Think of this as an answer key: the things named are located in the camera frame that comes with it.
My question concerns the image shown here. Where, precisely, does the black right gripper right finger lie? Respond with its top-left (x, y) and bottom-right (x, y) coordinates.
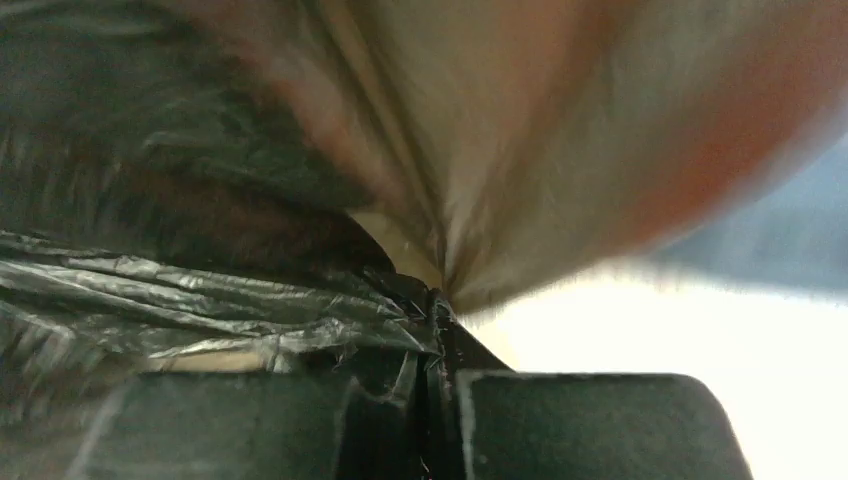
top-left (437, 303), bottom-right (752, 479)

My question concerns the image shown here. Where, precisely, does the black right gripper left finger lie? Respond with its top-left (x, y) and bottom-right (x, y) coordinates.
top-left (1, 374), bottom-right (423, 479)

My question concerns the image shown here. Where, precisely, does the black plastic trash bag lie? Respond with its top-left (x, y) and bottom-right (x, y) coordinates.
top-left (0, 0), bottom-right (848, 425)

